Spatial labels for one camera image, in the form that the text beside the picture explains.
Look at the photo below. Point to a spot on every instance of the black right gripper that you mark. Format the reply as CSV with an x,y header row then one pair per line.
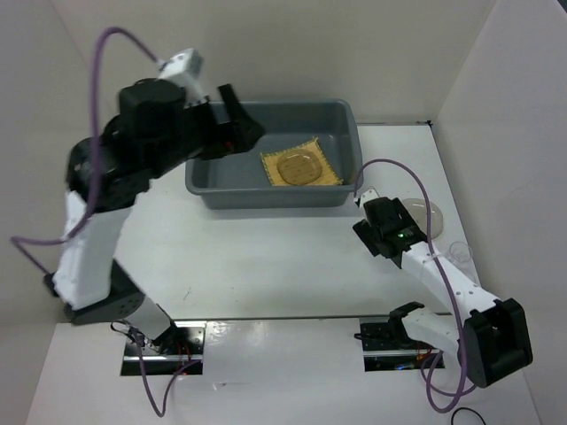
x,y
366,233

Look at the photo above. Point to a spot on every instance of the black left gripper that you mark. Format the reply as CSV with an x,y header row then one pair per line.
x,y
229,139

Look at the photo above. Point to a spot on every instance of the clear glass plate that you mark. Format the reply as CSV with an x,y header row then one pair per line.
x,y
417,209
299,167

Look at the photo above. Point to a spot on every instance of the yellow bamboo placemat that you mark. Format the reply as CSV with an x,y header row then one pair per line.
x,y
329,176

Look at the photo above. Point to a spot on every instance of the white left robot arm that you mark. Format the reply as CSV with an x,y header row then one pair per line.
x,y
155,131

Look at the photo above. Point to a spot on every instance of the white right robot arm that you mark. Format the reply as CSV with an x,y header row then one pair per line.
x,y
490,338

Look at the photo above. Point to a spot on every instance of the grey plastic bin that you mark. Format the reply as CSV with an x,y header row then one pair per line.
x,y
241,182

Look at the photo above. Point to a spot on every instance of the clear glass cup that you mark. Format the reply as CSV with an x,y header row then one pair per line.
x,y
460,254

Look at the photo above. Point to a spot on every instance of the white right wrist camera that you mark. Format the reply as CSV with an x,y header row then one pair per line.
x,y
366,196

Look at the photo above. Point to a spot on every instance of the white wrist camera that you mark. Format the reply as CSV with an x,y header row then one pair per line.
x,y
184,70
366,196

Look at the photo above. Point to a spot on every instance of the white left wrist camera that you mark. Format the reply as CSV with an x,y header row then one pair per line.
x,y
184,70

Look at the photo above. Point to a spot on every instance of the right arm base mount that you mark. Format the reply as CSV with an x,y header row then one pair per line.
x,y
381,352

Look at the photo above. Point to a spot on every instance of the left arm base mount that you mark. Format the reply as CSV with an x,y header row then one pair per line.
x,y
184,353

